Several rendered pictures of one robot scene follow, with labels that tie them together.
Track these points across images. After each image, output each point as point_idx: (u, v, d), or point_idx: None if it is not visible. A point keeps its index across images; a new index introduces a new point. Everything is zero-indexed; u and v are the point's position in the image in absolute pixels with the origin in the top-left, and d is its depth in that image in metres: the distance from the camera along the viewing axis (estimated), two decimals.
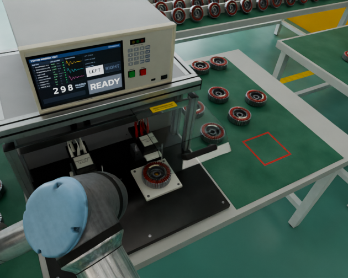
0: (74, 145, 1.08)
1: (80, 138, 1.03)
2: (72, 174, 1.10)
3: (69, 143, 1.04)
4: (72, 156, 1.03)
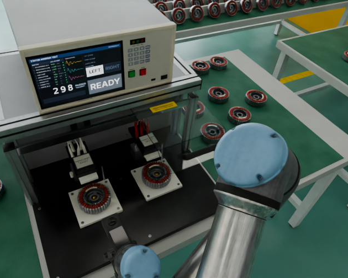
0: (74, 145, 1.08)
1: (80, 138, 1.03)
2: (72, 174, 1.10)
3: (69, 143, 1.04)
4: (72, 156, 1.03)
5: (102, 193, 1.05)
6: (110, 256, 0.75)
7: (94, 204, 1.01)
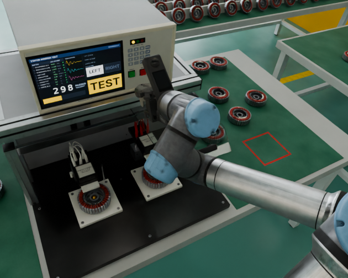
0: (76, 154, 1.11)
1: (82, 148, 1.06)
2: (72, 174, 1.10)
3: (71, 152, 1.08)
4: (74, 165, 1.07)
5: (102, 193, 1.05)
6: (147, 95, 0.76)
7: (94, 204, 1.01)
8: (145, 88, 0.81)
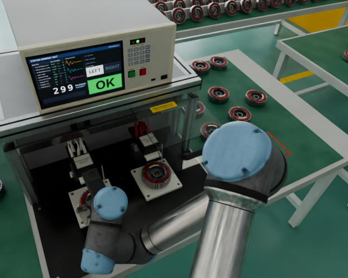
0: (74, 145, 1.08)
1: (80, 138, 1.03)
2: (72, 174, 1.10)
3: (69, 143, 1.04)
4: (72, 156, 1.03)
5: None
6: (89, 203, 0.86)
7: None
8: None
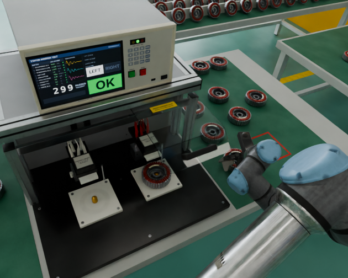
0: (74, 145, 1.08)
1: (80, 138, 1.03)
2: (72, 174, 1.10)
3: (69, 143, 1.04)
4: (72, 156, 1.03)
5: None
6: (237, 155, 1.14)
7: (236, 164, 1.22)
8: None
